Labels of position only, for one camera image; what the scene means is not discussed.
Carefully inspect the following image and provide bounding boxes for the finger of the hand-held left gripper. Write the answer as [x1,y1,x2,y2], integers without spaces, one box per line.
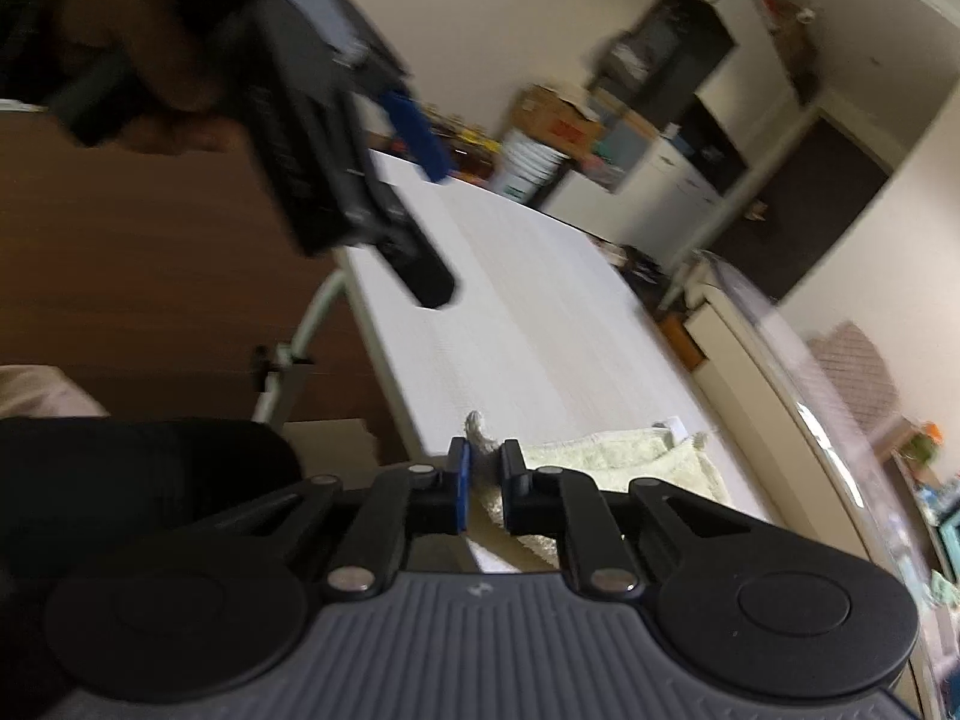
[352,183,458,311]
[379,88,455,183]

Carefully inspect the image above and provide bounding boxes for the cardboard box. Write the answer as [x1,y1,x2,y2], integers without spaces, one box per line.
[510,82,608,160]

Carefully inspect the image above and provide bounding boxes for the green jar with orange lid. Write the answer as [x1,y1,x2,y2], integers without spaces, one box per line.
[896,420,946,467]

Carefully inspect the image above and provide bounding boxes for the dark and white cabinet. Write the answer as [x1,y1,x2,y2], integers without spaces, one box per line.
[536,0,826,271]

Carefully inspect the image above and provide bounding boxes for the glass-topped dining table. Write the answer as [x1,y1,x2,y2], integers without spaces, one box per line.
[660,251,960,720]

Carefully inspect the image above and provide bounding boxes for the grey hanging bag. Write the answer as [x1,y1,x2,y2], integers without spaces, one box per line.
[600,30,662,88]

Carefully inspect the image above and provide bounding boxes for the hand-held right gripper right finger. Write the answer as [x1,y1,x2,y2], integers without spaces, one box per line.
[499,438,757,602]

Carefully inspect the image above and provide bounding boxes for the teal toaster oven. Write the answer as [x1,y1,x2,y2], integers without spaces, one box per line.
[930,495,960,563]

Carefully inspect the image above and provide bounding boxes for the cluster of cooking oil bottles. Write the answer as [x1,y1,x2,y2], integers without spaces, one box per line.
[420,112,505,182]

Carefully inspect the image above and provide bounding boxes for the dark door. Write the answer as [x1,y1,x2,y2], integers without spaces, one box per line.
[712,109,893,302]

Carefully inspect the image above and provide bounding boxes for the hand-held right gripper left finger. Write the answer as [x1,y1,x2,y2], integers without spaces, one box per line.
[187,436,473,604]

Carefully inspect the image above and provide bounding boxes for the white plastic bucket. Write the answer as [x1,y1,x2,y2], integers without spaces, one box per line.
[491,127,571,205]

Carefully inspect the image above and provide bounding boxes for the white metal table leg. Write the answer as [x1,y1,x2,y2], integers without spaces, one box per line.
[251,270,353,425]

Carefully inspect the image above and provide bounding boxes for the person's left hand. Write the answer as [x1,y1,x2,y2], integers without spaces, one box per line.
[64,0,242,158]

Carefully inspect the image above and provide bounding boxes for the pale yellow towel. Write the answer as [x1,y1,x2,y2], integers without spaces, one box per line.
[463,411,733,568]

